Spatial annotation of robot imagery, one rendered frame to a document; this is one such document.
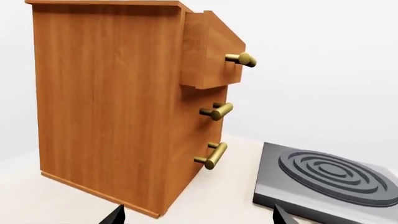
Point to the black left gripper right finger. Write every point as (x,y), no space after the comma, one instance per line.
(282,216)

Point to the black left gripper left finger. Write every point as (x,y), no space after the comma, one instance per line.
(115,217)

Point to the grey stove burner plate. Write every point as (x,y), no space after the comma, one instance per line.
(326,177)

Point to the wooden drawer cabinet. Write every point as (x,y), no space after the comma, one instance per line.
(109,105)

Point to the open wooden drawer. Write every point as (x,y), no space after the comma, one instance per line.
(211,58)

